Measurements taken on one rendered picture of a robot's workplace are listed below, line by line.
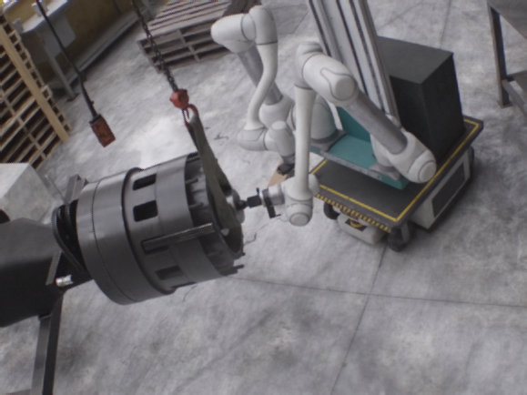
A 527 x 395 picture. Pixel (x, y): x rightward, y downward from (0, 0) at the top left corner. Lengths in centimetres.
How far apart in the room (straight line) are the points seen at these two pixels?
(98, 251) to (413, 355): 147
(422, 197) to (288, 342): 98
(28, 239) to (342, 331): 157
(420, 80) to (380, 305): 112
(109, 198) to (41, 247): 50
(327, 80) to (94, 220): 102
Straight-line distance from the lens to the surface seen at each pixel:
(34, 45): 664
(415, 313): 265
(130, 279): 211
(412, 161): 225
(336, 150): 278
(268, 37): 240
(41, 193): 475
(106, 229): 208
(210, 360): 284
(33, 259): 242
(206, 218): 199
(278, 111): 276
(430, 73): 261
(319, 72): 189
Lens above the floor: 220
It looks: 39 degrees down
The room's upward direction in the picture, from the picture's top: 25 degrees counter-clockwise
